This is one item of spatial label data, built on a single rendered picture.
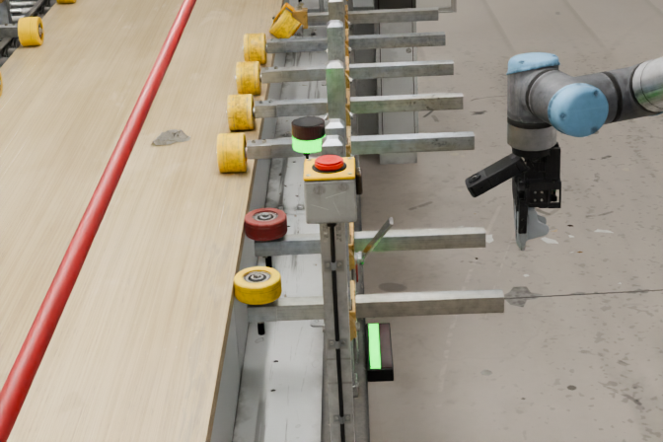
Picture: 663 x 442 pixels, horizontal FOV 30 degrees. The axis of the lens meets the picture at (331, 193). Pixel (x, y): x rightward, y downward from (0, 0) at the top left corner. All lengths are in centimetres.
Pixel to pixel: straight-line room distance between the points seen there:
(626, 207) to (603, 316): 83
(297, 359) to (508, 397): 114
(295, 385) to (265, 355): 13
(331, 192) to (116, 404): 44
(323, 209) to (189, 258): 57
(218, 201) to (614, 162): 281
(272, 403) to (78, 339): 46
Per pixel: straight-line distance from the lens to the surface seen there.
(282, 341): 247
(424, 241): 233
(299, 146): 220
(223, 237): 226
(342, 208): 167
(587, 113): 211
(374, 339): 230
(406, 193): 469
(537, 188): 229
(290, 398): 230
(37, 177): 264
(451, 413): 337
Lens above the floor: 185
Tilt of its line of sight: 23 degrees down
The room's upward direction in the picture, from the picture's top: 3 degrees counter-clockwise
